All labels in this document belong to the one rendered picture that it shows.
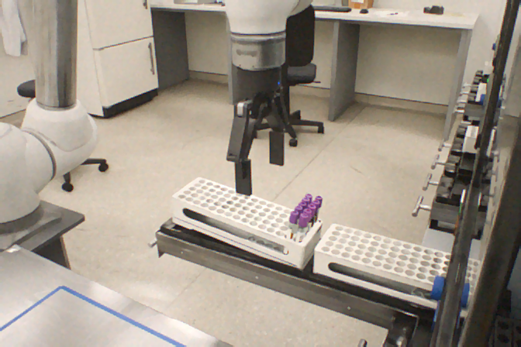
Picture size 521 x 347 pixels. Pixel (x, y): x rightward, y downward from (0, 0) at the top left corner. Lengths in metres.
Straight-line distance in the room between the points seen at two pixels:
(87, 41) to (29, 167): 2.91
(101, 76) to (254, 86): 3.37
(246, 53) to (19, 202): 0.73
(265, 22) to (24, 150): 0.72
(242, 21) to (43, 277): 0.57
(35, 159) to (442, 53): 3.60
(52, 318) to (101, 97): 3.44
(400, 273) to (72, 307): 0.55
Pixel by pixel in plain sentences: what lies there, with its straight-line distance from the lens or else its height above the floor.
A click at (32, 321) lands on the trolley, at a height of 0.82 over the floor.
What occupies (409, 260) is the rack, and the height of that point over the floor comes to 0.86.
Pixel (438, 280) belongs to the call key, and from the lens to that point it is 0.58.
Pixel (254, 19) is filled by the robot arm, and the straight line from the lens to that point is 0.71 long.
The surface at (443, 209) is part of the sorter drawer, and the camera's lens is 1.14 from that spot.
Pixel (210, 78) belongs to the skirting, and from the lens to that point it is 5.20.
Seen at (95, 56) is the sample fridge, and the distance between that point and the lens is 4.05.
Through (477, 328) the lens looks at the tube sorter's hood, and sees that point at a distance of 0.18.
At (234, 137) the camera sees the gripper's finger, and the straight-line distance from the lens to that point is 0.74.
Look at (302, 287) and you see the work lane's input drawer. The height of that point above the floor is 0.79.
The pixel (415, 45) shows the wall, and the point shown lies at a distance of 4.28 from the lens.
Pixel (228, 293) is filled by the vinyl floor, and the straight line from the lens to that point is 2.02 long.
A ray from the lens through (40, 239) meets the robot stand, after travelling 1.25.
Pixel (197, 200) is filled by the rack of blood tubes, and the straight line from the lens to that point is 0.92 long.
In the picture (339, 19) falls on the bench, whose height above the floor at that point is 0.86.
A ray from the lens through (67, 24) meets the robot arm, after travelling 1.20.
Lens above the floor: 1.34
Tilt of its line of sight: 27 degrees down
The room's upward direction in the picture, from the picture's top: straight up
